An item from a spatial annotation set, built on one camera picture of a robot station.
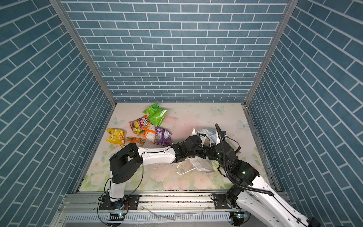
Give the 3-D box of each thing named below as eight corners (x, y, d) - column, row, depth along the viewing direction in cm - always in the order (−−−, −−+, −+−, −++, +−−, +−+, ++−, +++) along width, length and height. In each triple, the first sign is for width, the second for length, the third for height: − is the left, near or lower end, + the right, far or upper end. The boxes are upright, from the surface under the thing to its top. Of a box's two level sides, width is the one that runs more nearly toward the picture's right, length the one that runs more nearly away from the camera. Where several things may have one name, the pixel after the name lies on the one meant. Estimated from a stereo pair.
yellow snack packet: (106, 145, 97) (101, 140, 92) (111, 133, 103) (107, 128, 98) (124, 145, 97) (121, 140, 92) (128, 134, 103) (125, 128, 98)
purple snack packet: (153, 146, 96) (152, 143, 93) (156, 130, 105) (155, 126, 102) (171, 146, 96) (170, 143, 93) (172, 130, 105) (172, 127, 102)
